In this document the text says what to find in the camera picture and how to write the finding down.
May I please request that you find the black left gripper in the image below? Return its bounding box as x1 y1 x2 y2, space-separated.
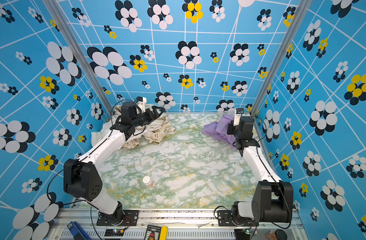
131 106 164 129

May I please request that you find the purple printed cloth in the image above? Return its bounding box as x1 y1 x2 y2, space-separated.
202 115 236 149

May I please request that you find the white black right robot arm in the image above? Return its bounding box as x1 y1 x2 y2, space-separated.
227 114 294 227

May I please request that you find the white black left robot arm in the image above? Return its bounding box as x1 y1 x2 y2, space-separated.
64 99 165 225

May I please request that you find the cream green-printed cloth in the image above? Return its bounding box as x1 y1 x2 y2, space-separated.
123 114 175 149

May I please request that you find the white capped pill bottle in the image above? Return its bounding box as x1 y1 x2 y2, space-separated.
142 176 154 188

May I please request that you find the right controller board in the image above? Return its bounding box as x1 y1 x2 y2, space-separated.
234 229 251 240

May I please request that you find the controller board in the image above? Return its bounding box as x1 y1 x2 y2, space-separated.
234 229 251 240
104 229 125 238

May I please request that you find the brown black round jar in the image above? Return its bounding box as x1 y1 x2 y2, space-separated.
265 229 288 240

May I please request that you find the left controller board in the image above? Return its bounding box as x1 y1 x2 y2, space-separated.
104 229 125 238

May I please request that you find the blue handheld tool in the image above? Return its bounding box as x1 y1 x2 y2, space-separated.
67 222 92 240

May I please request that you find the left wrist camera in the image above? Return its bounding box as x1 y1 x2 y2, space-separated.
136 97 147 113

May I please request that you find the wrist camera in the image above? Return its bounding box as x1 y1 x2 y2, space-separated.
233 108 244 126
136 97 147 113

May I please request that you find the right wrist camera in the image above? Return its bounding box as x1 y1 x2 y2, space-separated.
233 108 244 126

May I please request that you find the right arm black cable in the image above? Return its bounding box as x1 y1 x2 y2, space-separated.
213 115 292 230

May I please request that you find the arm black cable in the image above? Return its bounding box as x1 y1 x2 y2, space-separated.
213 115 292 230
46 99 136 240

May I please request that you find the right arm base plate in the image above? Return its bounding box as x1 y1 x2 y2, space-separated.
213 209 259 229

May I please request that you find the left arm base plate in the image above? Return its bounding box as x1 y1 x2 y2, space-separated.
97 210 140 227

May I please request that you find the aluminium front rail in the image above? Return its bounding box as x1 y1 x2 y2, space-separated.
46 207 309 240

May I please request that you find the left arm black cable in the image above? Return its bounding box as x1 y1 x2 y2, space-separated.
46 99 136 240

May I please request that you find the aluminium corner post right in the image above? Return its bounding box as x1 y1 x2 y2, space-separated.
251 0 312 116

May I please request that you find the aluminium corner post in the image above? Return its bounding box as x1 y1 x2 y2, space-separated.
43 1 112 114
251 0 312 116

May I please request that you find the aluminium corner post left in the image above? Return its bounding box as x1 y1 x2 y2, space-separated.
43 1 112 114

